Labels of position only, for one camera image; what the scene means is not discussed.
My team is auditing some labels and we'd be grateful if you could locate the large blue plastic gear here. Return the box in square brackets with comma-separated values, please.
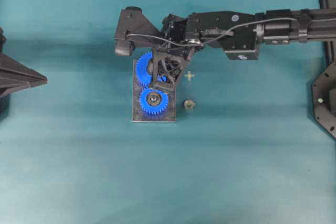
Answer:
[135, 51, 154, 89]

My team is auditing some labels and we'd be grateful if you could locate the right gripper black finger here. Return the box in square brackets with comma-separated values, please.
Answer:
[150, 48, 195, 92]

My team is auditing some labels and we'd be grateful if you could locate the small blue plastic gear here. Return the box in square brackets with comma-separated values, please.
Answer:
[139, 88, 169, 115]

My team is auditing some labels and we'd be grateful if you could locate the teal table cloth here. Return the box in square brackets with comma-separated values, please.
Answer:
[1, 0, 335, 223]

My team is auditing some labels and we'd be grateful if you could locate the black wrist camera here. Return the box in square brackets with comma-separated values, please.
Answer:
[114, 6, 163, 56]

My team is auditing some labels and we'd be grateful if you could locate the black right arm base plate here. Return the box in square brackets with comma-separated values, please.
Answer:
[311, 60, 335, 138]

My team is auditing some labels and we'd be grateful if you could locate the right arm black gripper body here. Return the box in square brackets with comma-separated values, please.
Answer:
[151, 13, 204, 56]

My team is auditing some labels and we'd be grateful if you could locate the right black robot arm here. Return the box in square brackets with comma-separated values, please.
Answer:
[149, 8, 335, 92]

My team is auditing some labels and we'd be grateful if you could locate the black camera cable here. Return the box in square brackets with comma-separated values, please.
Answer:
[125, 17, 297, 48]

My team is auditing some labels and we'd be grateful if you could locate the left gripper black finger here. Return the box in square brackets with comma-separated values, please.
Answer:
[1, 28, 48, 98]

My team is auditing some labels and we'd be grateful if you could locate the black frame rail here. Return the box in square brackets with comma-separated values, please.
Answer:
[314, 0, 336, 83]

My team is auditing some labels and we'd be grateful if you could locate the grey metal base plate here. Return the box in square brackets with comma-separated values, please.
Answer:
[132, 60, 176, 122]

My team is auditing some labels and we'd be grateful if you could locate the lower metal washer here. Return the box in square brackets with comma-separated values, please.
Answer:
[183, 99, 196, 110]

